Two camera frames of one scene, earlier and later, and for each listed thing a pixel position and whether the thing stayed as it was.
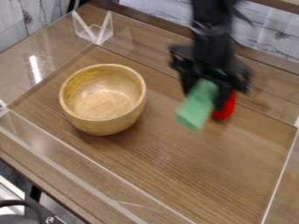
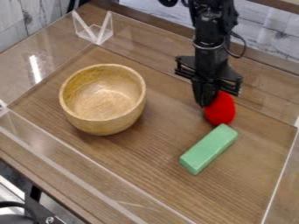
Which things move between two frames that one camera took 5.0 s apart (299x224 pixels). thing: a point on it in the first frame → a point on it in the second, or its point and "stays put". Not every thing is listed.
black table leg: (35, 193) stays put
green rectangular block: (197, 106) → (197, 158)
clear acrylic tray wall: (58, 171) stays put
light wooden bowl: (102, 96) stays put
